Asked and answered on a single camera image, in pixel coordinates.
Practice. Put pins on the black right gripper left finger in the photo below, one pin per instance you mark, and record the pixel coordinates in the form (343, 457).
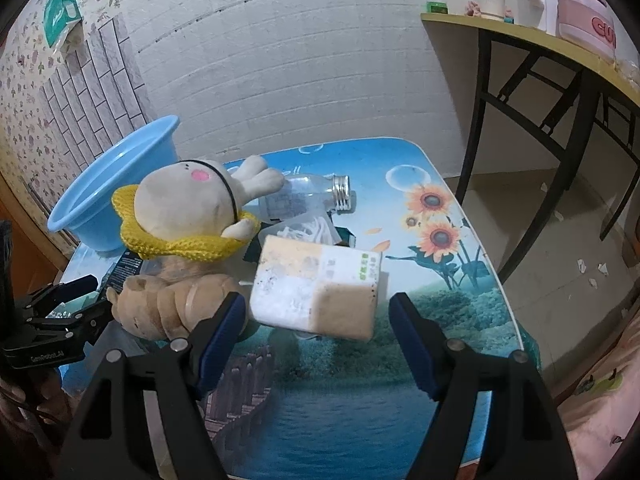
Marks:
(137, 407)

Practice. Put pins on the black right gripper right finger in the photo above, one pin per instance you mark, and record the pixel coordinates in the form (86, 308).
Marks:
(524, 437)

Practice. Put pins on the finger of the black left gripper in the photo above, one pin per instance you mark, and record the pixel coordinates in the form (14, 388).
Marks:
(65, 292)
(84, 326)

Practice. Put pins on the beige plush caterpillar toy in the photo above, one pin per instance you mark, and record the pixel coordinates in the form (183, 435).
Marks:
(171, 296)

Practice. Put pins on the black printed packet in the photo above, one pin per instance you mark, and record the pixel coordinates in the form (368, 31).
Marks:
(129, 264)

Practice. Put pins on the white Face tissue pack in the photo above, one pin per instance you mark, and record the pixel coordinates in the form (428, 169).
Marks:
(316, 289)

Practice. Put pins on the clear plastic bottle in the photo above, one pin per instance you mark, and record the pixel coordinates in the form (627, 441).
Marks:
(302, 193)

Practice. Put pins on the person left hand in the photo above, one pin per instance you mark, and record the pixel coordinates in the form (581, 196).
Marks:
(22, 419)

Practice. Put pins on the light blue plastic basin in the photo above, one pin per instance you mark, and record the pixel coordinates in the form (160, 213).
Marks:
(85, 209)

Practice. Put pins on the yellow top folding table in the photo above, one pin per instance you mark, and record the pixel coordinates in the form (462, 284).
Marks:
(591, 95)

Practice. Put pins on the pink rice cooker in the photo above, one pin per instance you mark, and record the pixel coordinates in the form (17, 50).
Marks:
(589, 24)

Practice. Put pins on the white cup on shelf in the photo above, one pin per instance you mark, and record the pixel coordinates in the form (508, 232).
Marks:
(493, 9)

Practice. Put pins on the green small box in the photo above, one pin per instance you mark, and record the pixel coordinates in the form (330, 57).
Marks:
(436, 7)

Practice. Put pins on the teal wall bag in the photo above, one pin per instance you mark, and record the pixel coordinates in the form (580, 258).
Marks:
(59, 18)

